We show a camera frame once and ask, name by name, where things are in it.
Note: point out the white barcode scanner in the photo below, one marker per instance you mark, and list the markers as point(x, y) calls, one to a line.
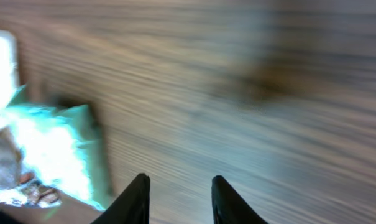
point(9, 77)

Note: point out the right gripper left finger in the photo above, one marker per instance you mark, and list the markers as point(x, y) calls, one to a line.
point(132, 206)

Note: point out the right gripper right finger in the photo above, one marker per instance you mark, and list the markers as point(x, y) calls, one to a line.
point(229, 207)

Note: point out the brown snack packet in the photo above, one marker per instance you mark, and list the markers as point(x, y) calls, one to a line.
point(23, 174)

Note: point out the teal white pouch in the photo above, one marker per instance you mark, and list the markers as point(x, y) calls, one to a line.
point(64, 146)

